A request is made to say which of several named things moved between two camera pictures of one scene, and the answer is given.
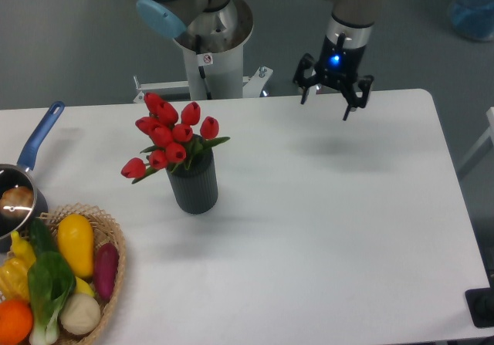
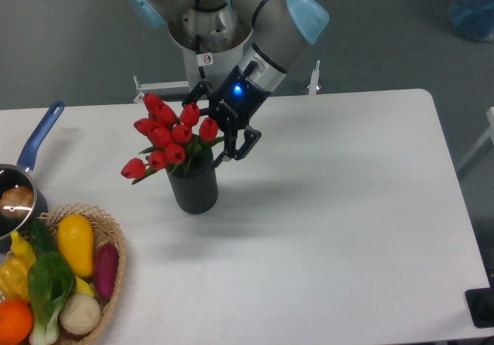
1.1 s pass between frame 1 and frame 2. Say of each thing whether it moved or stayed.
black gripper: moved
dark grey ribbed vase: stayed
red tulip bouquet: stayed
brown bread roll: stayed
